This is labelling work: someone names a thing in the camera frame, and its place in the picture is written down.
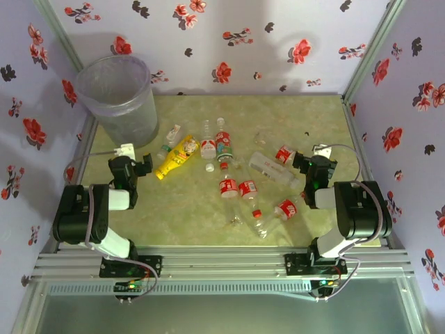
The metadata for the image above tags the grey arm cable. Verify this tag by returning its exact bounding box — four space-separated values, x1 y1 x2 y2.
314 143 385 302
63 149 159 301

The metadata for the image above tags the large clear bottle white label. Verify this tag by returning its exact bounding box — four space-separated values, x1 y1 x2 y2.
248 151 302 189

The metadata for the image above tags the clear bottle red-white label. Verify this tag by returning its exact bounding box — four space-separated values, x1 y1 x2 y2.
200 119 217 174

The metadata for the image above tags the small clear plastic bottle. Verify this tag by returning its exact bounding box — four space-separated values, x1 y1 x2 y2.
156 124 184 161

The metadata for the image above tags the grey left arm cable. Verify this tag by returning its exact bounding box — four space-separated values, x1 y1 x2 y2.
63 149 159 301

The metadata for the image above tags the yellow cartoon plastic bottle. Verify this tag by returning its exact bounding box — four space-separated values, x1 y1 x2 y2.
154 134 202 181

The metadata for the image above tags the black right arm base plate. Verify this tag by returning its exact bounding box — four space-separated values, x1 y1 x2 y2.
284 253 348 278

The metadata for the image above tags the grey slotted cable duct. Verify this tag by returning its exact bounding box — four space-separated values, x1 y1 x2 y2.
47 282 314 297

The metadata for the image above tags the aluminium mounting rail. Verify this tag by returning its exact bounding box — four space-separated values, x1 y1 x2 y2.
33 246 416 281

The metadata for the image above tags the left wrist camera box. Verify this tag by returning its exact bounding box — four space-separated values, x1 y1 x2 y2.
113 143 136 159

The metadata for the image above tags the clear bottle with red label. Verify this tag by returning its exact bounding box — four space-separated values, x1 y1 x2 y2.
255 193 309 240
255 133 297 165
233 156 261 214
217 161 244 226

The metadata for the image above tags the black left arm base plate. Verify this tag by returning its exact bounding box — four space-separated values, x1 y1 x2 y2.
99 255 163 278

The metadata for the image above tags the grey right arm cable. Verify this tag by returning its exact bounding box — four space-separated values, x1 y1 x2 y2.
314 143 385 302

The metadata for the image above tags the clear bottle red-green label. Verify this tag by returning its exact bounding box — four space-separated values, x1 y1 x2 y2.
214 117 234 164

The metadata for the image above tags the translucent plastic waste bin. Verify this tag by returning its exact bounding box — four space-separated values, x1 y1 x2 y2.
74 55 160 150

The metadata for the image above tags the aluminium frame post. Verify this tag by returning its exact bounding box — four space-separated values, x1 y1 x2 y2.
342 0 407 102
33 0 86 76

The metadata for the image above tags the grey metal shelf panel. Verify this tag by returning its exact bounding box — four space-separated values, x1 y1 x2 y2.
34 294 418 334

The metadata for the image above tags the aluminium side rail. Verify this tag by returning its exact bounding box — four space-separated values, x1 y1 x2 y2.
342 97 397 250

